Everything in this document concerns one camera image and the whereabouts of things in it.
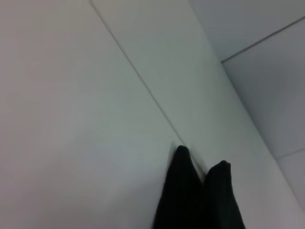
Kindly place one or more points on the black shirt with FREE print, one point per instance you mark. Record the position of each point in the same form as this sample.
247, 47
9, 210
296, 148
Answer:
190, 195

